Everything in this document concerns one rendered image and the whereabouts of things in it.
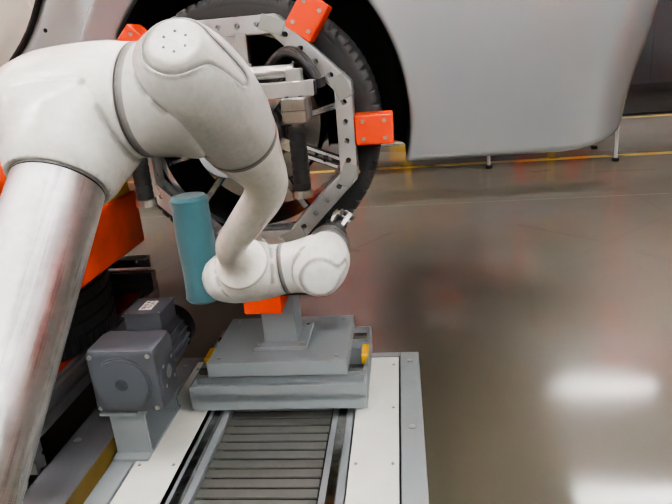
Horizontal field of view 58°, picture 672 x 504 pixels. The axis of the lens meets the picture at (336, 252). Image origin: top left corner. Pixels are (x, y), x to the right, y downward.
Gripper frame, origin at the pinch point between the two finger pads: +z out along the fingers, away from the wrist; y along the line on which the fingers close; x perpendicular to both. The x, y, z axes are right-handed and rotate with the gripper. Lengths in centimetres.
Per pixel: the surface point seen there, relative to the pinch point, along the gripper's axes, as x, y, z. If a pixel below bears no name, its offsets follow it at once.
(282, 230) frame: 8.4, -11.2, -1.7
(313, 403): -29, -45, 0
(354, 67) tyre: 20.4, 29.1, 6.6
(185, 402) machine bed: -4, -76, 7
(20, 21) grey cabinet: 279, -158, 394
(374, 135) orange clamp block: 6.7, 21.3, -1.7
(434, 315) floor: -64, -27, 79
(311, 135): 18.2, 6.6, 24.1
